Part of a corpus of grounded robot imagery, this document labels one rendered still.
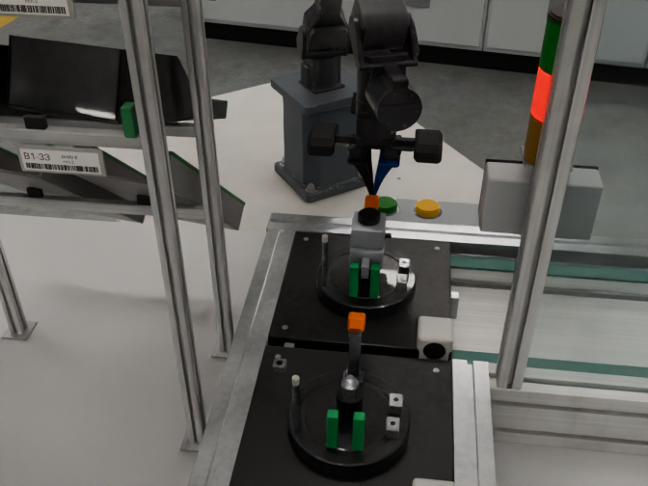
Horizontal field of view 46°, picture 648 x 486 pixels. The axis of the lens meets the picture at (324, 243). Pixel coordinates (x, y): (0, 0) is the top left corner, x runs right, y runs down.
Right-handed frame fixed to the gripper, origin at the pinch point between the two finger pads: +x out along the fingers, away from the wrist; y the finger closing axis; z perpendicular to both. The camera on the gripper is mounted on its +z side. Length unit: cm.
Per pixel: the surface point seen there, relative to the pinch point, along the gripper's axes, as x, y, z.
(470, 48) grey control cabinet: 96, -30, 293
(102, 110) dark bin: -22.6, 25.8, -29.0
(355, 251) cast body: 3.4, 1.2, -14.3
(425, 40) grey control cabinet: 94, -7, 295
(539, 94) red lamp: -24.8, -17.2, -24.1
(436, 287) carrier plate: 11.8, -10.2, -10.2
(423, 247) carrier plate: 11.8, -8.1, -0.8
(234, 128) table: 23, 34, 53
